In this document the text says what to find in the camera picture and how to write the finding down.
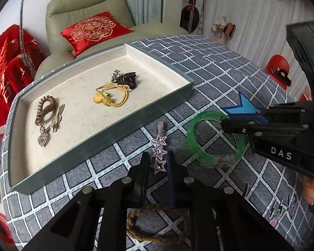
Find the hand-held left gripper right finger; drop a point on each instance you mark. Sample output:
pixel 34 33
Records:
pixel 172 183

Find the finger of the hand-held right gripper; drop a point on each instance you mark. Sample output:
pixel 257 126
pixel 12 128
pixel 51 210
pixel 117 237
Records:
pixel 261 119
pixel 238 126

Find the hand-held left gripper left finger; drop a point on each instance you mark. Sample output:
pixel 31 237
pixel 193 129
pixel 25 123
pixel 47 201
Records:
pixel 146 172

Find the silver star hair clip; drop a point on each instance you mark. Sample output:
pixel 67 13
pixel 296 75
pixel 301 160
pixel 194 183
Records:
pixel 159 151

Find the green translucent bangle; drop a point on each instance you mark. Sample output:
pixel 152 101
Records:
pixel 192 138

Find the grey tray box cream lining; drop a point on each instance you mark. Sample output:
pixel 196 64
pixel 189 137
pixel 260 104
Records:
pixel 81 115

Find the black claw hair clip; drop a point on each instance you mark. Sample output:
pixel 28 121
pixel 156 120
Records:
pixel 128 79

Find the small silver hair clip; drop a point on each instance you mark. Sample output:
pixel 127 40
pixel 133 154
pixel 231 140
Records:
pixel 116 74

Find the gold hair clip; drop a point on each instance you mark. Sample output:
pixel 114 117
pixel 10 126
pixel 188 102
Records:
pixel 57 119

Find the silver heart pendant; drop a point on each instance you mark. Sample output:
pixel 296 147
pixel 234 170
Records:
pixel 43 139

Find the person's right hand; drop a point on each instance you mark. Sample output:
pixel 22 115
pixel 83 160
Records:
pixel 312 190

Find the red plastic stool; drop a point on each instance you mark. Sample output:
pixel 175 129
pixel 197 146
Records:
pixel 276 64

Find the brown slippers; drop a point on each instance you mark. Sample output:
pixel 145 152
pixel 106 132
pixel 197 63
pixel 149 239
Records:
pixel 229 29

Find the white washing machine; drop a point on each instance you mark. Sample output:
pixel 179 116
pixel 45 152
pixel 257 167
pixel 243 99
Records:
pixel 191 13

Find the red embroidered cushion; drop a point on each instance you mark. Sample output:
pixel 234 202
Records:
pixel 94 28

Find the red round box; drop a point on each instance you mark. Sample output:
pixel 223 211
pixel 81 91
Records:
pixel 0 224

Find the pale green curtain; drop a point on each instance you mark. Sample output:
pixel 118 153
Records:
pixel 136 0

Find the green leather armchair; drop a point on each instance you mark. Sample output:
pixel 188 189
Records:
pixel 94 0

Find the phone stand pole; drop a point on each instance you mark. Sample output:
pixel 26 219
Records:
pixel 22 31

